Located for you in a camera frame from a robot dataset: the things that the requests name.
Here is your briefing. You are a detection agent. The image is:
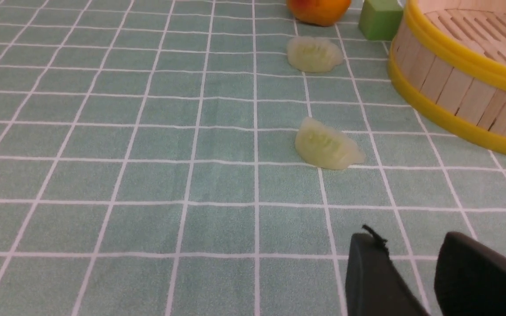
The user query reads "bamboo steamer tray yellow rim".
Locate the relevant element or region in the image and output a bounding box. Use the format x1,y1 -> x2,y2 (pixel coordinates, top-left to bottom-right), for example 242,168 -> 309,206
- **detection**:
388,0 -> 506,155

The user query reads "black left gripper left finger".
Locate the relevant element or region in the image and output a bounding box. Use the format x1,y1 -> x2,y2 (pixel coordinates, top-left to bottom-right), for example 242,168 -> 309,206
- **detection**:
345,225 -> 429,316

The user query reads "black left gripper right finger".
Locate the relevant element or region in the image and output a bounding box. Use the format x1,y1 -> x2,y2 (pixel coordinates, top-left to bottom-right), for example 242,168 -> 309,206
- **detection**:
434,231 -> 506,316

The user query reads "green checkered tablecloth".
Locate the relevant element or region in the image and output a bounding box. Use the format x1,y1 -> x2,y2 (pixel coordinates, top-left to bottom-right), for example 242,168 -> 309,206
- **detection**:
0,0 -> 506,316

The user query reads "pale green dumpling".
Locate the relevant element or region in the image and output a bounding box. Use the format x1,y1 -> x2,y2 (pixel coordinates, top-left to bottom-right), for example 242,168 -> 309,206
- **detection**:
286,36 -> 344,73
295,117 -> 366,170

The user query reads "green cube block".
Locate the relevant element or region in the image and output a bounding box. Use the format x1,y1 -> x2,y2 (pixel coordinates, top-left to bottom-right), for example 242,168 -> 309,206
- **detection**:
358,0 -> 403,41

